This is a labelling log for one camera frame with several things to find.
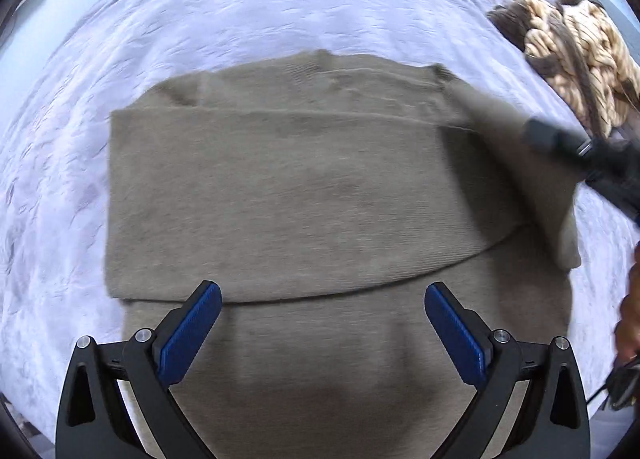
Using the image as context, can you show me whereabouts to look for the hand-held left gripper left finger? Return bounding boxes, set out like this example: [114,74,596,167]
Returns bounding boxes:
[54,280,223,459]

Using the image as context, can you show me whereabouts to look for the person's right forearm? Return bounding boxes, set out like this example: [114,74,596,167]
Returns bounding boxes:
[615,243,640,361]

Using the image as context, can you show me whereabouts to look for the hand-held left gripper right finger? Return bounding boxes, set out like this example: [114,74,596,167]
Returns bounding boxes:
[424,281,591,459]

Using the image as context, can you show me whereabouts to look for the brown cloth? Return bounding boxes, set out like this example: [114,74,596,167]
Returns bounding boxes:
[487,0,608,90]

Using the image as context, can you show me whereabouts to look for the beige striped cloth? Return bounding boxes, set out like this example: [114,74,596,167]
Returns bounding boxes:
[522,0,640,140]

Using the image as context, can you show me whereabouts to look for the white textured bedspread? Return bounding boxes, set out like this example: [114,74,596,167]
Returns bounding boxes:
[0,0,633,445]

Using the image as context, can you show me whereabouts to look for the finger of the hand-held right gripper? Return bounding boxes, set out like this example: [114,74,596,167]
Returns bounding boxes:
[522,116,596,160]

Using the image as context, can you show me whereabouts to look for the taupe knit sweater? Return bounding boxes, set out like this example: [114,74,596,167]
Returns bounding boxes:
[102,50,583,459]

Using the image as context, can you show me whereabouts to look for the black cable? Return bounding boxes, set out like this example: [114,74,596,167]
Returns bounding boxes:
[586,358,640,412]

